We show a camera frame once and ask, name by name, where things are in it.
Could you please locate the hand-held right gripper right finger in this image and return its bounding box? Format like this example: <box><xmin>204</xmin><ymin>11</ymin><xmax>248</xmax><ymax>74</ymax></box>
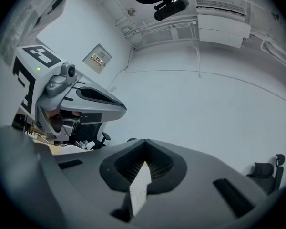
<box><xmin>133</xmin><ymin>139</ymin><xmax>277</xmax><ymax>229</ymax></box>

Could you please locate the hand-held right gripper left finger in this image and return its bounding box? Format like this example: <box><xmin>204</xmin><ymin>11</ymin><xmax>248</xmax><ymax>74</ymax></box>
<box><xmin>40</xmin><ymin>139</ymin><xmax>147</xmax><ymax>229</ymax></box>

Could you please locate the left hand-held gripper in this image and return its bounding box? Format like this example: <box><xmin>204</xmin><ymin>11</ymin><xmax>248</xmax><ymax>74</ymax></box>
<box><xmin>12</xmin><ymin>45</ymin><xmax>127</xmax><ymax>142</ymax></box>

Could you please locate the person's left hand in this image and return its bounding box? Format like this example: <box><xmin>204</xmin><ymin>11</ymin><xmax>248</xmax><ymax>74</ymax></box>
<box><xmin>47</xmin><ymin>109</ymin><xmax>63</xmax><ymax>132</ymax></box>

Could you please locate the black office chair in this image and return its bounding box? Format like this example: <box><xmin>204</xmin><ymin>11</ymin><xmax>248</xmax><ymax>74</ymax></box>
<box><xmin>246</xmin><ymin>153</ymin><xmax>286</xmax><ymax>196</ymax></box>
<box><xmin>72</xmin><ymin>122</ymin><xmax>112</xmax><ymax>150</ymax></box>

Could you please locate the grey electrical panel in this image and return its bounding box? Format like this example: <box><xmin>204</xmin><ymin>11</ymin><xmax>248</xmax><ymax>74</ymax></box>
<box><xmin>82</xmin><ymin>43</ymin><xmax>113</xmax><ymax>74</ymax></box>

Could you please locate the wooden table with white legs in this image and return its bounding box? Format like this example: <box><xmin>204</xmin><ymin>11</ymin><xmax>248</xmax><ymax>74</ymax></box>
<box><xmin>33</xmin><ymin>137</ymin><xmax>93</xmax><ymax>156</ymax></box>

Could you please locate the white air conditioner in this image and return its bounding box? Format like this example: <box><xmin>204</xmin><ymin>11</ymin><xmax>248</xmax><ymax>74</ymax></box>
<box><xmin>195</xmin><ymin>0</ymin><xmax>252</xmax><ymax>49</ymax></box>

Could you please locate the white cable conduit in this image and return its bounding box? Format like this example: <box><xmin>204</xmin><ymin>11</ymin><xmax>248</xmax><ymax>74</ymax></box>
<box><xmin>194</xmin><ymin>20</ymin><xmax>202</xmax><ymax>79</ymax></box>

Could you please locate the black head-mounted camera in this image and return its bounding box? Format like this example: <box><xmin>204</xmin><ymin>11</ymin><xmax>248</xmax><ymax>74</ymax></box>
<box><xmin>133</xmin><ymin>0</ymin><xmax>189</xmax><ymax>21</ymax></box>

